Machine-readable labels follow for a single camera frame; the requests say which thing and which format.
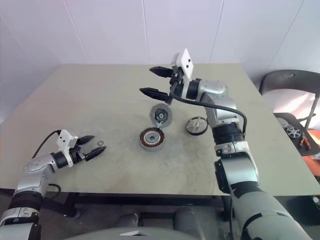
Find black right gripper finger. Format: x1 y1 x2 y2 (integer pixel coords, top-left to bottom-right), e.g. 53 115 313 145
149 66 174 79
139 87 172 104

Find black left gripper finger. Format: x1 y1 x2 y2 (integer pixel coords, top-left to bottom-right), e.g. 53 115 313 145
84 146 107 161
77 135 95 146

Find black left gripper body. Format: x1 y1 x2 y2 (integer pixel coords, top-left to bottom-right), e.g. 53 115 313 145
68 143 88 165

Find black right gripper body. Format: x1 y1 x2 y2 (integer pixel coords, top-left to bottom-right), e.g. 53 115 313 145
166 66 186 104

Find grey round motor lid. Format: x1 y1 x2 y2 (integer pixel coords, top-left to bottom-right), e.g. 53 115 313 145
149 103 173 130

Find spoked rotor with black rim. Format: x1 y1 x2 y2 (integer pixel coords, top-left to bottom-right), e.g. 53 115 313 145
185 116 209 137

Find motor housing with copper windings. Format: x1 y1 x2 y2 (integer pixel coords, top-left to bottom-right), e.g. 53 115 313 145
139 127 166 152

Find silver spoked wheel part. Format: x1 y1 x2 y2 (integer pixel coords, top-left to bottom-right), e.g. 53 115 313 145
286 126 302 138

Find dark grey rounded shape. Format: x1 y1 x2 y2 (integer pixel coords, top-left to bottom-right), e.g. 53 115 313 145
116 212 140 228

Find black plastic chair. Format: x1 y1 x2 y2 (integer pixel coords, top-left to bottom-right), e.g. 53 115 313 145
258 69 320 131

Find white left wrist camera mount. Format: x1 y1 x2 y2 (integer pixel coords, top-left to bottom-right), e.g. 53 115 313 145
56 129 79 168

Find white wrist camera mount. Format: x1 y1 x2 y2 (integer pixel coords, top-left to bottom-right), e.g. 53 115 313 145
56 129 79 168
171 48 195 100

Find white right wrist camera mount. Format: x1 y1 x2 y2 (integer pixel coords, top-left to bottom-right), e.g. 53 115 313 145
171 48 195 100

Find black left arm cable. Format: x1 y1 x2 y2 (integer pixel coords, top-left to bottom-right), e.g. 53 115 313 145
31 129 63 200

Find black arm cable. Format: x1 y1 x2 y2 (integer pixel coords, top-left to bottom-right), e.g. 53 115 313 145
31 129 63 200
170 83 249 137

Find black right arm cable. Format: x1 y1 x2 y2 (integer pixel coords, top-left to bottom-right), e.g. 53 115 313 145
170 83 249 137

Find black table frame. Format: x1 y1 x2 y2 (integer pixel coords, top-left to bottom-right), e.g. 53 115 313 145
65 192 232 221

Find red-handled pliers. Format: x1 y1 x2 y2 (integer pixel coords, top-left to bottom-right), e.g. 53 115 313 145
299 132 312 151

